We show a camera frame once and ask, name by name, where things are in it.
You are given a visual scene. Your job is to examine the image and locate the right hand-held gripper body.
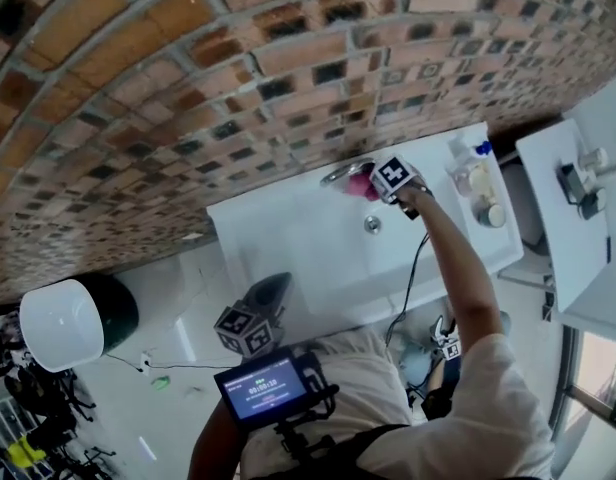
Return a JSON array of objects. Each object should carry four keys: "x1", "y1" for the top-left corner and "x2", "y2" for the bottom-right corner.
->
[{"x1": 370, "y1": 154, "x2": 429, "y2": 221}]

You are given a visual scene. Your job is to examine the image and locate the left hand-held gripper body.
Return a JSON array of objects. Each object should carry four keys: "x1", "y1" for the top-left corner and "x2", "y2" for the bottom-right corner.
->
[{"x1": 213, "y1": 297, "x2": 284, "y2": 359}]

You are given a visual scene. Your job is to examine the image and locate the pink cloth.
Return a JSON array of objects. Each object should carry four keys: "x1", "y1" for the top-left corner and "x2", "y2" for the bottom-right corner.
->
[{"x1": 345, "y1": 175, "x2": 380, "y2": 204}]

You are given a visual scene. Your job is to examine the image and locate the chrome faucet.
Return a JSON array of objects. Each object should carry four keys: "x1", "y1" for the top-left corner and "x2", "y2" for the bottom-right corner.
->
[{"x1": 320, "y1": 156, "x2": 377, "y2": 189}]

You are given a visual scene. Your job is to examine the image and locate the person's left forearm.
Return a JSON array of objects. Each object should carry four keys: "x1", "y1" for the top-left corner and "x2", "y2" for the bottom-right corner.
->
[{"x1": 187, "y1": 397, "x2": 249, "y2": 480}]

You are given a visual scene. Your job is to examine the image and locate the person's right forearm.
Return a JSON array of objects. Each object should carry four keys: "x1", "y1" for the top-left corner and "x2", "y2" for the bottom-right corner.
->
[{"x1": 400, "y1": 187, "x2": 507, "y2": 349}]

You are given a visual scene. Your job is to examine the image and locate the white sink vanity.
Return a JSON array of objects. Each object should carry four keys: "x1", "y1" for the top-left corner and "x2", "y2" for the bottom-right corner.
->
[{"x1": 206, "y1": 121, "x2": 524, "y2": 327}]

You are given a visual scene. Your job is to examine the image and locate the black chest monitor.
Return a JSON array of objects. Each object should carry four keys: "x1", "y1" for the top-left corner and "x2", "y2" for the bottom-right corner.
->
[{"x1": 213, "y1": 347, "x2": 309, "y2": 427}]

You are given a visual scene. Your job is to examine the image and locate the blue capped bottle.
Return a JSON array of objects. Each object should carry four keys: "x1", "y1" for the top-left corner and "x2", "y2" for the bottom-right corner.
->
[{"x1": 445, "y1": 135, "x2": 492, "y2": 194}]

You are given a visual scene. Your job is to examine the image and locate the white cup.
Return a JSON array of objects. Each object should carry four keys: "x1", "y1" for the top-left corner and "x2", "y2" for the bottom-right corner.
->
[{"x1": 462, "y1": 161, "x2": 493, "y2": 192}]

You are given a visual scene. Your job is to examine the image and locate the dark blue cup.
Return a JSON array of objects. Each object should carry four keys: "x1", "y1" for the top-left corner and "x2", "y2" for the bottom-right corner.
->
[{"x1": 473, "y1": 201, "x2": 507, "y2": 230}]

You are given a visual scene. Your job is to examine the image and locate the black chest harness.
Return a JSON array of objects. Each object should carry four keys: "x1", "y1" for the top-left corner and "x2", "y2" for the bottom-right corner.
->
[{"x1": 337, "y1": 422, "x2": 414, "y2": 480}]

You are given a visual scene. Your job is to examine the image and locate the black rectangular box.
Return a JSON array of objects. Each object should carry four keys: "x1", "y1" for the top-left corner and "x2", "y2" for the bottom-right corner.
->
[{"x1": 556, "y1": 162, "x2": 584, "y2": 204}]

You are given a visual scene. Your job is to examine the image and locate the round white basin black base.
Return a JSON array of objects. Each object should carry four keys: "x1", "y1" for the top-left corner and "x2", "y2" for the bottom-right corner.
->
[{"x1": 20, "y1": 273, "x2": 139, "y2": 373}]

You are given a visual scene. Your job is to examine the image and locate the white side table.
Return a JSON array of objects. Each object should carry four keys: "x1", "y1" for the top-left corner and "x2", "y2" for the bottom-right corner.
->
[{"x1": 515, "y1": 116, "x2": 615, "y2": 315}]

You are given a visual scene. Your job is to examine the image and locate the small white bottle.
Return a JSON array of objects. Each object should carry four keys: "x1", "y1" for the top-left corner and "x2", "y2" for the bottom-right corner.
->
[{"x1": 577, "y1": 146, "x2": 609, "y2": 172}]

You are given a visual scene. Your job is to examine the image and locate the grey cup on shelf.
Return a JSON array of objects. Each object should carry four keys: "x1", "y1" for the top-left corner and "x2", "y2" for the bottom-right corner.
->
[{"x1": 577, "y1": 187, "x2": 609, "y2": 219}]

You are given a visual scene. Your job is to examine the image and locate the black office chair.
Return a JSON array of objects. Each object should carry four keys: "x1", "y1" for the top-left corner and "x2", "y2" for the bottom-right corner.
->
[{"x1": 0, "y1": 312, "x2": 119, "y2": 480}]

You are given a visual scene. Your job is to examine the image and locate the person's light t-shirt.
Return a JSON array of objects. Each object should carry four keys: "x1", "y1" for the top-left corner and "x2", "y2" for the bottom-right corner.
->
[{"x1": 240, "y1": 325, "x2": 557, "y2": 480}]

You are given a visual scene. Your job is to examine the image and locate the yellow green bag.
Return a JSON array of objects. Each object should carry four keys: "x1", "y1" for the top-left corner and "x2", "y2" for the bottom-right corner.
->
[{"x1": 7, "y1": 435, "x2": 47, "y2": 469}]

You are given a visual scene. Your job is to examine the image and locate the large window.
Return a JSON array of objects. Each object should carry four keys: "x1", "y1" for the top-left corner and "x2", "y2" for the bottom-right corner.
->
[{"x1": 562, "y1": 327, "x2": 616, "y2": 424}]

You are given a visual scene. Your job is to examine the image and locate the black floor cable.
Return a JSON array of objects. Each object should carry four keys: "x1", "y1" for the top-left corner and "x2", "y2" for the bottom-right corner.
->
[{"x1": 105, "y1": 352, "x2": 229, "y2": 372}]

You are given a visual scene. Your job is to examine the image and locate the black monitor mount rig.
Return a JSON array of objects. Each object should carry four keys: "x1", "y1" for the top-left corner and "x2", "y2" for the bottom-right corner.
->
[{"x1": 275, "y1": 350, "x2": 339, "y2": 464}]

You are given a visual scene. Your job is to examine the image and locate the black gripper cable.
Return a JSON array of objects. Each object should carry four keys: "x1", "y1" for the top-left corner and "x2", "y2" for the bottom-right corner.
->
[{"x1": 385, "y1": 232, "x2": 432, "y2": 349}]

